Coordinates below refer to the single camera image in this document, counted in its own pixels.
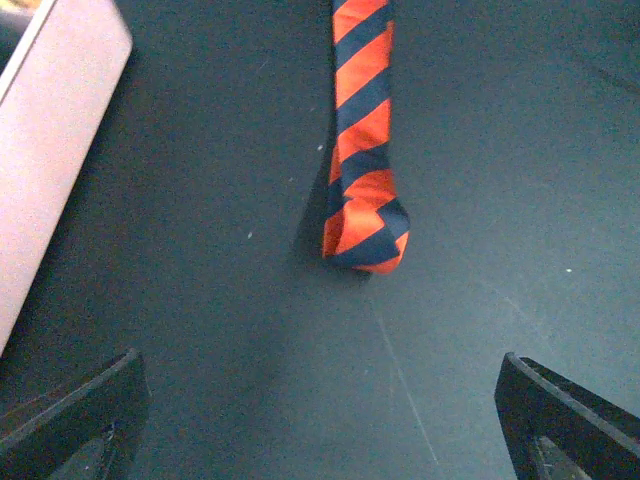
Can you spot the pink compartment organizer box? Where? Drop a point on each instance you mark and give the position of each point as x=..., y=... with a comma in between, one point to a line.
x=60, y=64

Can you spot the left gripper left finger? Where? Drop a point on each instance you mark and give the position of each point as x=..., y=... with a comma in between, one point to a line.
x=88, y=427

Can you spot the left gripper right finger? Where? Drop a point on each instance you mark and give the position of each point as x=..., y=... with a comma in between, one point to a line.
x=545, y=417

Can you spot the orange navy striped tie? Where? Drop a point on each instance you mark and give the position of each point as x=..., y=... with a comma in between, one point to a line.
x=366, y=227

